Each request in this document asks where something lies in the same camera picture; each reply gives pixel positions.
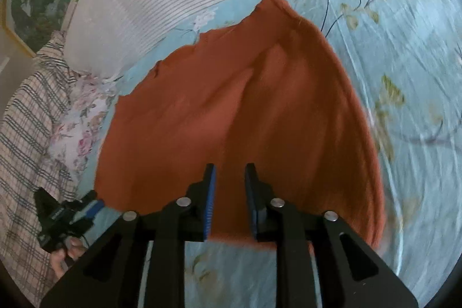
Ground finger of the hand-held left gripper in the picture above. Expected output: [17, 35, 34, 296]
[74, 190, 99, 207]
[80, 199, 106, 221]

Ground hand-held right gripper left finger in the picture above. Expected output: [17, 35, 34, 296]
[40, 164, 217, 308]

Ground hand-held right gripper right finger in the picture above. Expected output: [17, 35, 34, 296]
[245, 163, 420, 308]

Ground orange cloth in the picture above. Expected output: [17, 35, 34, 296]
[93, 0, 386, 253]

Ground person's left hand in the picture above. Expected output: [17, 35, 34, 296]
[50, 236, 88, 278]

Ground pink floral pillow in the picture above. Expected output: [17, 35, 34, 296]
[49, 72, 120, 182]

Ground plaid blanket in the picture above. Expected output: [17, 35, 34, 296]
[0, 32, 82, 307]

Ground light blue floral bed sheet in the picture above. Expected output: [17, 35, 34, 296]
[74, 0, 462, 308]

